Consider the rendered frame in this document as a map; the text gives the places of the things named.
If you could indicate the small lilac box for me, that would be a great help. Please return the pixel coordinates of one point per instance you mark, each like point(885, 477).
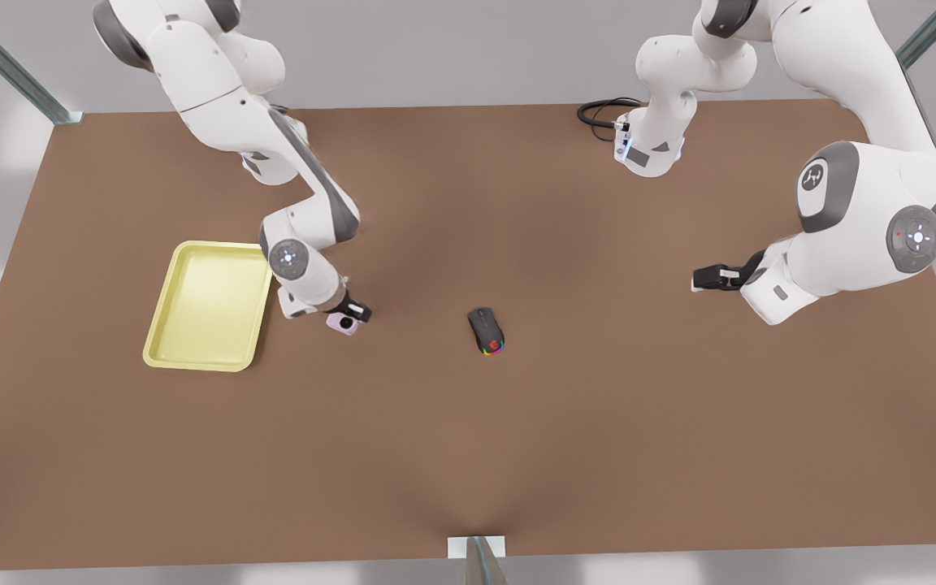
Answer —
point(341, 324)

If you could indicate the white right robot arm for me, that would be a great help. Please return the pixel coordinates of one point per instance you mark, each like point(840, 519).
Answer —
point(216, 89)

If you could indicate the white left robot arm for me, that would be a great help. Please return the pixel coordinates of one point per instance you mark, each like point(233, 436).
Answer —
point(858, 195)

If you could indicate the black computer mouse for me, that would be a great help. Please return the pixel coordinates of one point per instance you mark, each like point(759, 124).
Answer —
point(487, 331)

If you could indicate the pale yellow tray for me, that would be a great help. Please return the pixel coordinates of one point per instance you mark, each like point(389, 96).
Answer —
point(210, 306)

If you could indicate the silver frame post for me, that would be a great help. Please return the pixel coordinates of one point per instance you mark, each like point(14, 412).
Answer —
point(5, 61)
point(931, 28)
point(480, 561)

